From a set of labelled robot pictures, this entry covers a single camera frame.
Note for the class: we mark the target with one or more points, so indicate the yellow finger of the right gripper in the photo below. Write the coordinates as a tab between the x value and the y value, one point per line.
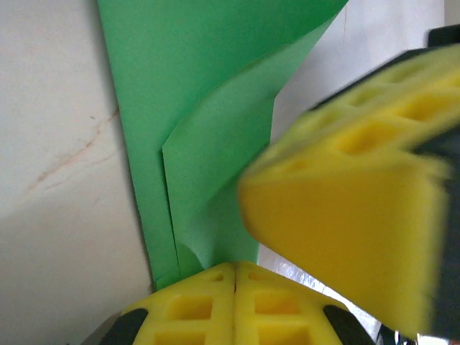
395	79
341	233

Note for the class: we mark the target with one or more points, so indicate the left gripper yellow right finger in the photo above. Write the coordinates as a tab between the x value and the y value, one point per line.
284	320

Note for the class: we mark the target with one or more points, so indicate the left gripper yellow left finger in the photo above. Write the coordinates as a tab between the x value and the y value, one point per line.
187	320

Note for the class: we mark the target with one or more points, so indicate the small clear plastic packet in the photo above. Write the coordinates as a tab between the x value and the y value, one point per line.
298	276

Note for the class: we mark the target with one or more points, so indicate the green square paper sheet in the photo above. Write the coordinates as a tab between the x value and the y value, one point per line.
179	90

